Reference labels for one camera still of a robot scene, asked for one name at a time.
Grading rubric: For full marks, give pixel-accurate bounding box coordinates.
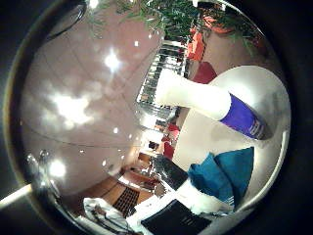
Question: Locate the window with metal frame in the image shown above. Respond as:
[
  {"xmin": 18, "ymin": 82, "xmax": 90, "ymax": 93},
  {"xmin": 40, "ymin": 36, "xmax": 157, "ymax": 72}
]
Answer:
[{"xmin": 136, "ymin": 40, "xmax": 188, "ymax": 119}]

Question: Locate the white spray bottle blue label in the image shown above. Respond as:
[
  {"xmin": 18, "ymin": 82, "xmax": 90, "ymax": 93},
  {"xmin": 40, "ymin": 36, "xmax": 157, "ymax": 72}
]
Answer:
[{"xmin": 155, "ymin": 68, "xmax": 273, "ymax": 141}]

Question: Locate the wooden desk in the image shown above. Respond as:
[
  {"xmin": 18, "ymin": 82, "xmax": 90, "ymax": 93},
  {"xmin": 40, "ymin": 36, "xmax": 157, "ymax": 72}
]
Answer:
[{"xmin": 121, "ymin": 151, "xmax": 164, "ymax": 190}]

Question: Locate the blue cloth with white stripes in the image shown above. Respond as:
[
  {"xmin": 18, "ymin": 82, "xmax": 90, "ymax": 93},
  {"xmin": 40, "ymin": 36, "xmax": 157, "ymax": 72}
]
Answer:
[{"xmin": 187, "ymin": 146, "xmax": 255, "ymax": 207}]

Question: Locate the wooden panel with black grille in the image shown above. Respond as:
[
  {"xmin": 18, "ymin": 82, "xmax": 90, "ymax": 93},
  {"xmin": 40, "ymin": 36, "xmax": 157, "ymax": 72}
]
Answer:
[{"xmin": 84, "ymin": 175, "xmax": 155, "ymax": 219}]

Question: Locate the red chair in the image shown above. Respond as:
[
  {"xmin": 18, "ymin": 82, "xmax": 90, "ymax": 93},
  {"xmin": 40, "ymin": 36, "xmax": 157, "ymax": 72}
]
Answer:
[
  {"xmin": 192, "ymin": 62, "xmax": 218, "ymax": 84},
  {"xmin": 162, "ymin": 141, "xmax": 176, "ymax": 161}
]

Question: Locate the green plant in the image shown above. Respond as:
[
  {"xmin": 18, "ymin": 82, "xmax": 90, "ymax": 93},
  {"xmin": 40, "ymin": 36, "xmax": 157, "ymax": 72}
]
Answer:
[{"xmin": 87, "ymin": 0, "xmax": 262, "ymax": 45}]

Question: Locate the orange plant pot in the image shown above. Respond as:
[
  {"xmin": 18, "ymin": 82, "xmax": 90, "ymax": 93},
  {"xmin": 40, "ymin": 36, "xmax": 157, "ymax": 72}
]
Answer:
[{"xmin": 201, "ymin": 14, "xmax": 235, "ymax": 34}]

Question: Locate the black cable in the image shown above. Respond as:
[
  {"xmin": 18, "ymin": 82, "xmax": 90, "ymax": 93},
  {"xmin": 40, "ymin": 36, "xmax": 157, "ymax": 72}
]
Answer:
[{"xmin": 91, "ymin": 209, "xmax": 133, "ymax": 235}]

